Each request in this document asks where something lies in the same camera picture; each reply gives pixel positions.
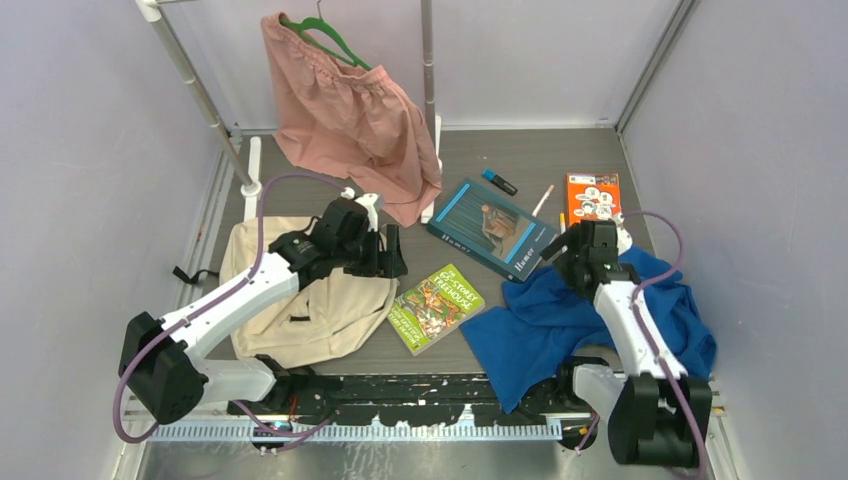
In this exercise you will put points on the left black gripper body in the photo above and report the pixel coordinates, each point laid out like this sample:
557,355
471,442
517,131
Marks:
348,251

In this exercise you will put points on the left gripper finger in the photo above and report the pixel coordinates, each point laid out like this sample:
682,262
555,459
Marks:
366,266
393,263

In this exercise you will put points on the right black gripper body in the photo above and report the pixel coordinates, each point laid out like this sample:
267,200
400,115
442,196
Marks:
568,263

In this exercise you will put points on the green treehouse paperback book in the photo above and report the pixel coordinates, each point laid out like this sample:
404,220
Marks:
433,308

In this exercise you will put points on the orange comic paperback book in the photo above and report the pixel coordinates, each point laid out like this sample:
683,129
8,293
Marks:
592,197

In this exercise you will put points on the dark blue hardcover book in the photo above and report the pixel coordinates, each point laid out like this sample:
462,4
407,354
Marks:
493,231

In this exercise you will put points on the beige canvas backpack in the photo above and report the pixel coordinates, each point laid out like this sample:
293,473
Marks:
329,319

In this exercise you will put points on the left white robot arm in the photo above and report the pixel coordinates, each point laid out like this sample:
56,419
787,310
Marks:
293,292

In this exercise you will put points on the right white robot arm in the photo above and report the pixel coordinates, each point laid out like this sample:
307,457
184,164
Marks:
657,414

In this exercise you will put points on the pink white pen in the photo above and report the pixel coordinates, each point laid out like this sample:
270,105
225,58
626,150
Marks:
539,205

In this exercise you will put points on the blue cloth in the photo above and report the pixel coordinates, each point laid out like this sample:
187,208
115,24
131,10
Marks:
542,322

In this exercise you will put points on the blue black highlighter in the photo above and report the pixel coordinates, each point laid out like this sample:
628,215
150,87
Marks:
501,183

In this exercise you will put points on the pink cloth garment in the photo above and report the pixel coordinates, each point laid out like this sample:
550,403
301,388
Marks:
351,123

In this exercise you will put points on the green clothes hanger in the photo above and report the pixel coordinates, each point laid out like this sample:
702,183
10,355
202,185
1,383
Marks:
317,23

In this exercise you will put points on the white clothes rack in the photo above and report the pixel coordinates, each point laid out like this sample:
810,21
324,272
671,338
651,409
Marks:
249,172

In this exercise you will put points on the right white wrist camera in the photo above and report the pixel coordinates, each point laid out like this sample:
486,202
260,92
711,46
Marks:
624,241

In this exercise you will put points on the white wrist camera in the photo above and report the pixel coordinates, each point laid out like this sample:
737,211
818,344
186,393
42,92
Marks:
624,241
372,202

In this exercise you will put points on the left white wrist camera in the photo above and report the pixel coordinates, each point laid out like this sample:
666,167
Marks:
372,202

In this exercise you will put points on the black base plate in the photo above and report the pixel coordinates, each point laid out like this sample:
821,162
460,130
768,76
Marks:
417,400

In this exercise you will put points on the white slotted cable duct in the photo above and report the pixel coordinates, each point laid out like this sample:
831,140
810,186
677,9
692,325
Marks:
241,431

